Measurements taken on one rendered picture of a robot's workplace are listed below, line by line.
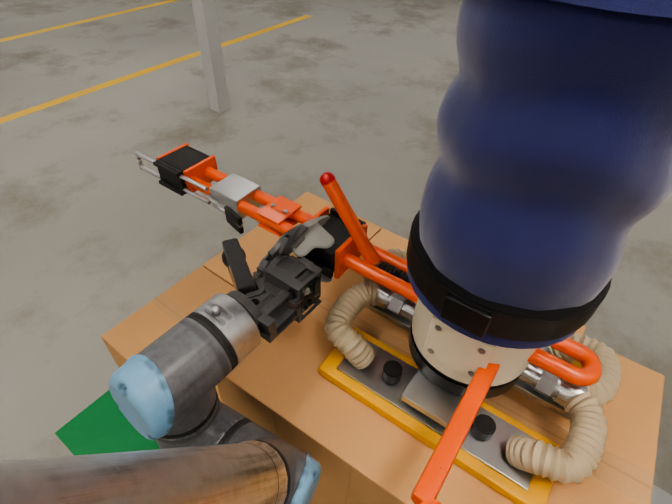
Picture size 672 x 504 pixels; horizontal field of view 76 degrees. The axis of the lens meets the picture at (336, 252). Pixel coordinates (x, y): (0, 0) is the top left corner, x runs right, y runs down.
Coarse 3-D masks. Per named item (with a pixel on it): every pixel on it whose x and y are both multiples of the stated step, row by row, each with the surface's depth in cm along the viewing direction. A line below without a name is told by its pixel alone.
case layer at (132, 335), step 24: (240, 240) 166; (264, 240) 166; (384, 240) 168; (408, 240) 169; (216, 264) 156; (192, 288) 147; (216, 288) 147; (144, 312) 139; (168, 312) 139; (120, 336) 132; (144, 336) 132; (120, 360) 133
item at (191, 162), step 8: (184, 144) 85; (168, 152) 83; (176, 152) 83; (184, 152) 83; (192, 152) 83; (200, 152) 83; (168, 160) 81; (176, 160) 81; (184, 160) 81; (192, 160) 81; (200, 160) 81; (208, 160) 82; (184, 168) 79; (192, 168) 79; (200, 168) 81; (216, 168) 84; (200, 176) 82
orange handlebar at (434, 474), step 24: (264, 192) 77; (264, 216) 71; (288, 216) 71; (312, 216) 72; (360, 264) 64; (408, 288) 61; (528, 360) 54; (552, 360) 53; (480, 384) 50; (576, 384) 52; (456, 408) 48; (456, 432) 46; (432, 456) 44; (456, 456) 45; (432, 480) 42
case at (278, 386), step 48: (336, 288) 79; (288, 336) 71; (384, 336) 72; (240, 384) 64; (288, 384) 65; (624, 384) 66; (288, 432) 63; (336, 432) 60; (384, 432) 60; (624, 432) 61; (336, 480) 63; (384, 480) 55; (624, 480) 56
